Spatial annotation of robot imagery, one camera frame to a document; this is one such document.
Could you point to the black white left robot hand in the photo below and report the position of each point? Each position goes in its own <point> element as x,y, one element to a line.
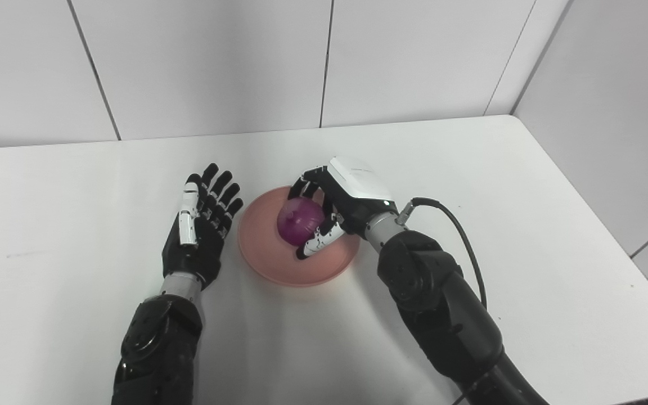
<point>200,253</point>

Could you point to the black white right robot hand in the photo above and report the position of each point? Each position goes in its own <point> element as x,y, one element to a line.
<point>358,191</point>

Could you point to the purple red onion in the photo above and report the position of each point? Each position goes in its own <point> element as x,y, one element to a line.
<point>298,222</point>

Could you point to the pink round plate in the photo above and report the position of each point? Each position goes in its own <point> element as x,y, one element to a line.
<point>279,264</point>

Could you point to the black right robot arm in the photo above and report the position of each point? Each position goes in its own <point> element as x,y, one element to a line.
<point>442,304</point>

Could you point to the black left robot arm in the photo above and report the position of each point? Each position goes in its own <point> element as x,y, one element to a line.
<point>158,349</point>

